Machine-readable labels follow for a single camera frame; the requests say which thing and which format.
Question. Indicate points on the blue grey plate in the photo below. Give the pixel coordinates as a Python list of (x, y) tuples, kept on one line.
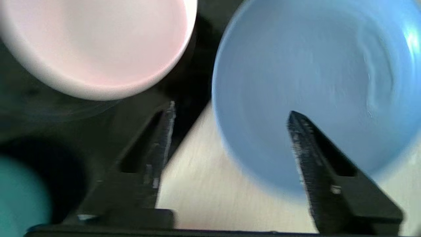
[(296, 65)]

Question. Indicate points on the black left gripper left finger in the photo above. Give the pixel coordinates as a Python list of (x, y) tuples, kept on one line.
[(131, 194)]

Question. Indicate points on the pink bowl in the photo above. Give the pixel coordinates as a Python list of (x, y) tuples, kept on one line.
[(98, 42)]

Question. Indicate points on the teal bowl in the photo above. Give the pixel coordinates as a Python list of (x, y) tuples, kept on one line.
[(19, 197)]

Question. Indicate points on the black induction cooktop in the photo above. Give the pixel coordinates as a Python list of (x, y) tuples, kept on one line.
[(197, 65)]

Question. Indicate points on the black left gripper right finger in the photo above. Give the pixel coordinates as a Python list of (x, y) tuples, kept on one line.
[(345, 204)]

